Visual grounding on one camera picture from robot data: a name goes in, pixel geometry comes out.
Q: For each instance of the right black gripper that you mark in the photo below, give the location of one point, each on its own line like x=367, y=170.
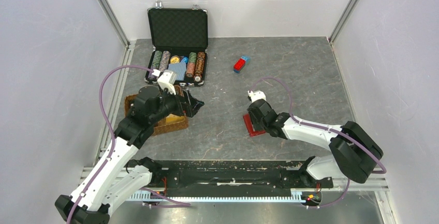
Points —
x=255, y=126

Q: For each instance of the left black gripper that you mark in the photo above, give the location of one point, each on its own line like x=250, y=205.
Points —
x=183, y=107

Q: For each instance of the red leather card holder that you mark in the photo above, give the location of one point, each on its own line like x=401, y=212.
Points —
x=249, y=126

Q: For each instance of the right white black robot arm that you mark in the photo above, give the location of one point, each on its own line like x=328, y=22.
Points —
x=354, y=154

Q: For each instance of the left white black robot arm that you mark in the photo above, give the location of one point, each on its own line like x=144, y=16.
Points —
x=97, y=198

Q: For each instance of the gold card in basket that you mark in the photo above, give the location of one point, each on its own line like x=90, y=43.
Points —
x=171, y=119

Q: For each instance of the blue playing card deck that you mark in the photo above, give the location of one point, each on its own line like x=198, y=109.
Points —
x=179, y=69

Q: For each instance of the brown woven divided basket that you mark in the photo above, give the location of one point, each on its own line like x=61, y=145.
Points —
x=160, y=127

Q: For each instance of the yellow dealer button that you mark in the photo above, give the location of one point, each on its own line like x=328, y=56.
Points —
x=175, y=59

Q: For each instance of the green red chip stack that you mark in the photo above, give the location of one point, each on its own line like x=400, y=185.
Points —
x=191, y=64

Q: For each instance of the grey purple chip stack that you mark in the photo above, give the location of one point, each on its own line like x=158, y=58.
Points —
x=164, y=62

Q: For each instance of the brown orange chip stack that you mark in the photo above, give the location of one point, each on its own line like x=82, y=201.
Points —
x=199, y=66

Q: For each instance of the green purple chip stack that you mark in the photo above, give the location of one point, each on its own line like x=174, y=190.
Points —
x=155, y=65

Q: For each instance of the red blue toy brick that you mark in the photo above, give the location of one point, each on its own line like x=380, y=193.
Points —
x=240, y=64

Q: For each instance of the black poker chip case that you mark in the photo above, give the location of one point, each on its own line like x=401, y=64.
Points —
x=180, y=31

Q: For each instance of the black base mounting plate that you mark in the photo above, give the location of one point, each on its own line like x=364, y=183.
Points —
x=233, y=178

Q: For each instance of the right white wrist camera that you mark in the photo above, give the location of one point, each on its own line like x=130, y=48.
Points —
x=253, y=96

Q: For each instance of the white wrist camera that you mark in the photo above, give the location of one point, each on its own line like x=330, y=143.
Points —
x=166, y=80
x=253, y=96

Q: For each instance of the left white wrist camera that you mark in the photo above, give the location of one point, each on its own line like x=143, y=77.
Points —
x=166, y=80

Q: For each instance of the white toothed cable rail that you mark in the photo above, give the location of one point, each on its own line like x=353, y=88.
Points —
x=146, y=196

